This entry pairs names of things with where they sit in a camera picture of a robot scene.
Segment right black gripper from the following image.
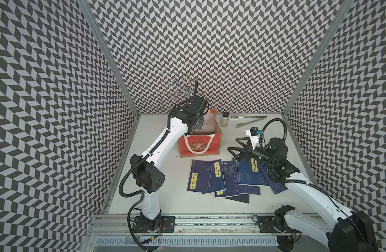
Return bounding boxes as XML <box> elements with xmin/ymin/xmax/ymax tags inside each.
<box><xmin>227</xmin><ymin>136</ymin><xmax>276</xmax><ymax>165</ymax></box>

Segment blue book map cover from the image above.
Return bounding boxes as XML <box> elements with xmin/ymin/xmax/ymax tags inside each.
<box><xmin>215</xmin><ymin>161</ymin><xmax>240</xmax><ymax>198</ymax></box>

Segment red burlap canvas bag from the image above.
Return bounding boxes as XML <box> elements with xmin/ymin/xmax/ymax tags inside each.
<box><xmin>178</xmin><ymin>109</ymin><xmax>222</xmax><ymax>158</ymax></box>

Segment blue book sideways yellow label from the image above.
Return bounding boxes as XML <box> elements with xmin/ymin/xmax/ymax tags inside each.
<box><xmin>187</xmin><ymin>160</ymin><xmax>212</xmax><ymax>193</ymax></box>

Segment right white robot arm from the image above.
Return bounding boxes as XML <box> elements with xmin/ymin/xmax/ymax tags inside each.
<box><xmin>227</xmin><ymin>118</ymin><xmax>378</xmax><ymax>252</ymax></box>

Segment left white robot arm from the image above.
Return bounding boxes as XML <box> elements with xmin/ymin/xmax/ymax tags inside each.
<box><xmin>118</xmin><ymin>95</ymin><xmax>208</xmax><ymax>231</ymax></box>

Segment metal tongs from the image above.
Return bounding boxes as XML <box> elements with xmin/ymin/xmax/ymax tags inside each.
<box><xmin>231</xmin><ymin>115</ymin><xmax>267</xmax><ymax>129</ymax></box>

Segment small glass jar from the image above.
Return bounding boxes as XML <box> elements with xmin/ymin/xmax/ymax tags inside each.
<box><xmin>221</xmin><ymin>112</ymin><xmax>229</xmax><ymax>128</ymax></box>

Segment dark blue bottom book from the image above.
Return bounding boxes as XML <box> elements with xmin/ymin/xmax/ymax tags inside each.
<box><xmin>226</xmin><ymin>194</ymin><xmax>250</xmax><ymax>204</ymax></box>

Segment blue book far right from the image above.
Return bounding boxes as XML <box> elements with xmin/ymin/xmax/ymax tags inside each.
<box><xmin>262</xmin><ymin>170</ymin><xmax>287</xmax><ymax>194</ymax></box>

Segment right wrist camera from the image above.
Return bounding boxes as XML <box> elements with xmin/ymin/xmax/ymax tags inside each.
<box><xmin>245</xmin><ymin>127</ymin><xmax>263</xmax><ymax>150</ymax></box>

